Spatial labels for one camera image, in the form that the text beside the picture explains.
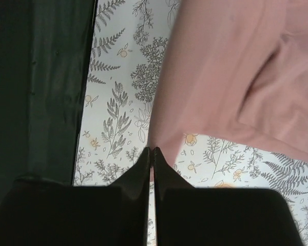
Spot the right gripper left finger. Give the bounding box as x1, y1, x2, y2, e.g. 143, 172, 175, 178
0, 148, 150, 245

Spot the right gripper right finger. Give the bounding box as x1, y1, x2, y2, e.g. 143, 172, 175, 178
152, 148, 302, 246

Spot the pink t shirt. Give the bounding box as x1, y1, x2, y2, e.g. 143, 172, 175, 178
148, 1, 308, 164

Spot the floral table mat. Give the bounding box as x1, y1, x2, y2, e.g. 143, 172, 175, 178
73, 1, 308, 245

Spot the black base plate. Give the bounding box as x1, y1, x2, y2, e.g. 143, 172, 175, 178
0, 1, 97, 202

